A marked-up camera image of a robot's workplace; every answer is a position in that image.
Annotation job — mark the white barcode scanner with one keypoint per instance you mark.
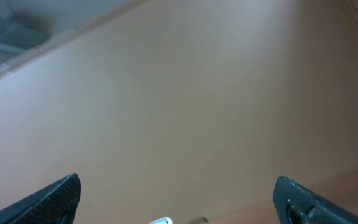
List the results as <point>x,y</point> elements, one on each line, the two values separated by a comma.
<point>164,220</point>

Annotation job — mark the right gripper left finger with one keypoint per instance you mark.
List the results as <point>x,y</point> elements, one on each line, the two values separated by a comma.
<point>55,204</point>

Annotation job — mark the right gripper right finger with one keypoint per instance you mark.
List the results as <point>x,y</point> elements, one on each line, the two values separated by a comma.
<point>334,201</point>

